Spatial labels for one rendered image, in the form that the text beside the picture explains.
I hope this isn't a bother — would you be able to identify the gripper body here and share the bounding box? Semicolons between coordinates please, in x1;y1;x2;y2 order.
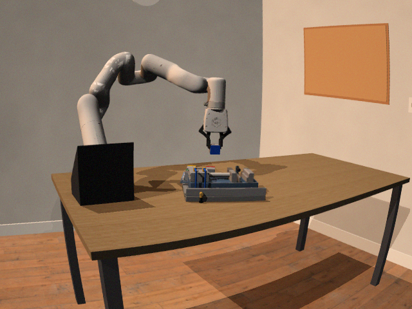
203;108;228;133

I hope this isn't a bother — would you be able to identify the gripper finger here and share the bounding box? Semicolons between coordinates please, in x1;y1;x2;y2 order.
199;125;211;149
219;127;232;149

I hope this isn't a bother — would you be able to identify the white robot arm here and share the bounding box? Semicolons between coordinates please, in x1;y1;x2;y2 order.
77;52;226;145

